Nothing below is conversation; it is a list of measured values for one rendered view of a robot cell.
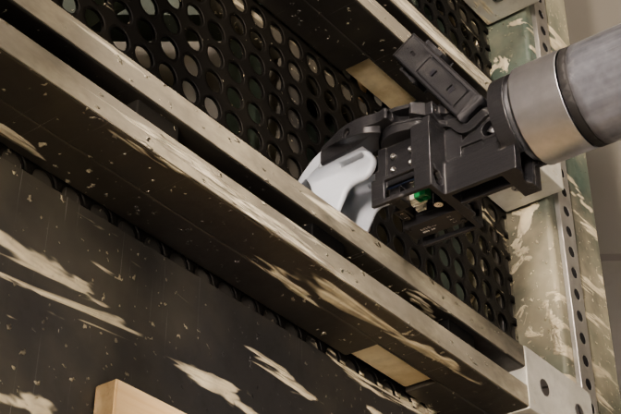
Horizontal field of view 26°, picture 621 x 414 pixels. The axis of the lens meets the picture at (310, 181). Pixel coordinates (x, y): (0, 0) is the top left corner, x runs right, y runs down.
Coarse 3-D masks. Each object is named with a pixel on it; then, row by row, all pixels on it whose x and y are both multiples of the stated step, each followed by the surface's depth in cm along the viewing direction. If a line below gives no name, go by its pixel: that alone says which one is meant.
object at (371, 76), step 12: (348, 72) 125; (360, 72) 125; (372, 72) 125; (384, 72) 125; (372, 84) 127; (384, 84) 127; (396, 84) 127; (384, 96) 128; (396, 96) 128; (408, 96) 128
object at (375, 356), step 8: (360, 352) 108; (368, 352) 108; (376, 352) 108; (384, 352) 108; (368, 360) 109; (376, 360) 109; (384, 360) 109; (392, 360) 109; (400, 360) 109; (376, 368) 111; (384, 368) 111; (392, 368) 111; (400, 368) 111; (408, 368) 111; (392, 376) 112; (400, 376) 112; (408, 376) 112; (416, 376) 112; (424, 376) 112; (408, 384) 113
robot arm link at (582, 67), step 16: (608, 32) 92; (576, 48) 93; (592, 48) 91; (608, 48) 90; (560, 64) 92; (576, 64) 92; (592, 64) 91; (608, 64) 90; (560, 80) 92; (576, 80) 91; (592, 80) 90; (608, 80) 90; (576, 96) 91; (592, 96) 91; (608, 96) 90; (576, 112) 91; (592, 112) 91; (608, 112) 91; (592, 128) 92; (608, 128) 92
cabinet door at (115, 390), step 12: (108, 384) 83; (120, 384) 83; (96, 396) 83; (108, 396) 82; (120, 396) 83; (132, 396) 83; (144, 396) 84; (96, 408) 83; (108, 408) 82; (120, 408) 82; (132, 408) 83; (144, 408) 84; (156, 408) 85; (168, 408) 86
